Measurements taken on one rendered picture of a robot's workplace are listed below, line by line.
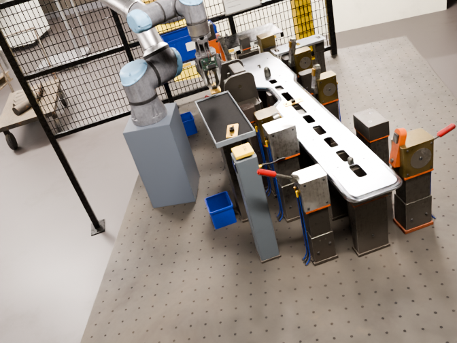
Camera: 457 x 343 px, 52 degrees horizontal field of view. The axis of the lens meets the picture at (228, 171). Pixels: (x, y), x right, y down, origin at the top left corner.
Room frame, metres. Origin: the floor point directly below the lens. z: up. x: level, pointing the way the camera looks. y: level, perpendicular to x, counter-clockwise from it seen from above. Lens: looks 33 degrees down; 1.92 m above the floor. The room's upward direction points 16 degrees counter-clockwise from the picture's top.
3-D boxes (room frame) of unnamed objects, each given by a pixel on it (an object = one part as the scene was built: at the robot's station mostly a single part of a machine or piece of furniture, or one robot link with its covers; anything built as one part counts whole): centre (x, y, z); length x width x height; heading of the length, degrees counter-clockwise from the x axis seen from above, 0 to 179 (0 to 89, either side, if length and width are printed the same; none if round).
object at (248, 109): (1.65, -0.14, 0.90); 0.05 x 0.05 x 0.40; 6
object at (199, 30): (1.61, -0.04, 1.45); 0.08 x 0.08 x 0.05
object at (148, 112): (1.80, 0.25, 1.15); 0.15 x 0.15 x 0.10
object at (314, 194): (1.16, -0.22, 0.88); 0.12 x 0.07 x 0.36; 96
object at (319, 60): (2.42, -0.66, 0.84); 0.05 x 0.05 x 0.29; 6
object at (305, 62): (2.20, -0.52, 0.87); 0.12 x 0.07 x 0.35; 96
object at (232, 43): (2.64, -0.05, 1.02); 0.90 x 0.22 x 0.03; 96
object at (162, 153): (1.80, 0.25, 0.90); 0.20 x 0.20 x 0.40; 79
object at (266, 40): (2.52, -0.40, 0.88); 0.08 x 0.08 x 0.36; 6
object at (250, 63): (1.75, -0.35, 1.00); 1.38 x 0.22 x 0.02; 6
